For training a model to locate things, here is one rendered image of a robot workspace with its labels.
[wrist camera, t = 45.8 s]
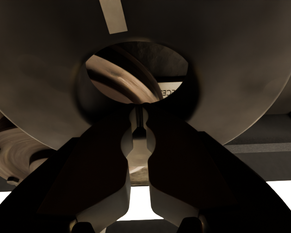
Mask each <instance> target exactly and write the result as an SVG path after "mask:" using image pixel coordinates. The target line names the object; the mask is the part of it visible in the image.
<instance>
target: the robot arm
mask: <svg viewBox="0 0 291 233"><path fill-rule="evenodd" d="M140 115H141V127H144V128H145V129H146V137H147V149H148V150H149V151H150V152H151V153H152V154H151V156H150V157H149V159H148V174H149V196H150V206H151V209H152V211H153V212H154V213H155V214H156V215H158V216H160V217H161V218H163V219H165V220H167V221H169V222H171V223H173V224H174V225H176V226H177V227H178V231H177V233H291V209H290V208H289V207H288V206H287V204H286V203H285V202H284V201H283V199H282V198H281V197H280V196H279V195H278V194H277V192H276V191H275V190H274V189H273V188H272V187H271V186H270V185H269V184H268V183H267V182H266V181H265V180H264V179H263V178H262V177H261V176H260V175H259V174H257V173H256V172H255V171H254V170H253V169H252V168H250V167H249V166H248V165H246V164H245V163H244V162H243V161H241V160H240V159H239V158H238V157H236V156H235V155H234V154H233V153H231V152H230V151H229V150H228V149H226V148H225V147H224V146H223V145H221V144H220V143H219V142H218V141H216V140H215V139H214V138H212V137H211V136H210V135H209V134H207V133H206V132H205V131H199V132H198V131H197V130H196V129H195V128H194V127H192V126H191V125H189V124H188V123H187V122H185V121H184V120H182V119H181V118H179V117H177V116H175V115H173V114H171V113H169V112H167V111H165V110H163V109H161V108H159V107H157V106H155V105H153V104H150V103H148V102H145V103H143V104H135V103H129V104H127V105H126V106H124V107H122V108H120V109H119V110H117V111H115V112H113V113H111V114H110V115H108V116H106V117H104V118H103V119H101V120H99V121H98V122H96V123H95V124H94V125H93V126H91V127H90V128H89V129H88V130H86V131H85V132H84V133H83V134H82V135H81V136H80V137H72V138H71V139H70V140H69V141H68V142H66V143H65V144H64V145H63V146H62V147H61V148H59V149H58V150H57V151H56V152H55V153H54V154H52V155H51V156H50V157H49V158H48V159H47V160H45V161H44V162H43V163H42V164H41V165H40V166H39V167H38V168H37V169H35V170H34V171H33V172H32V173H31V174H30V175H29V176H27V177H26V178H25V179H24V180H23V181H22V182H21V183H20V184H19V185H18V186H16V187H15V188H14V189H13V190H12V191H11V193H10V194H9V195H8V196H7V197H6V198H5V199H4V200H3V201H2V202H1V203H0V233H105V230H106V227H108V226H109V225H111V224H112V223H114V222H115V221H117V220H118V219H120V218H122V217H123V216H125V215H126V214H127V212H128V210H129V208H130V195H131V184H130V173H129V166H128V160H127V159H126V158H127V156H128V154H129V153H130V152H131V151H132V150H133V138H132V133H133V132H134V130H135V129H136V128H137V127H139V122H140Z"/></svg>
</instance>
